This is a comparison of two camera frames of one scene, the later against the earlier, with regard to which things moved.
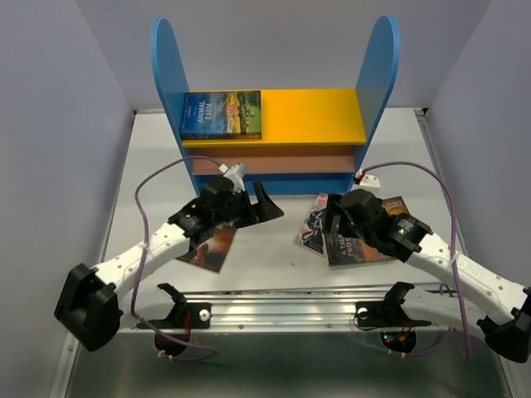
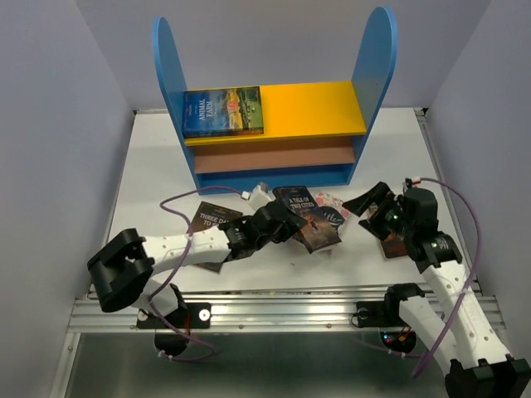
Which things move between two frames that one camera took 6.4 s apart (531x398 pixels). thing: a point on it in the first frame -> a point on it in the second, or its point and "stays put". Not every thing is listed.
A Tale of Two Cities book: (341, 249) -> (321, 222)
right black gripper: (343, 228) -> (379, 191)
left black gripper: (265, 209) -> (295, 220)
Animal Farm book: (221, 113) stays put
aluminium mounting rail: (299, 313) stays put
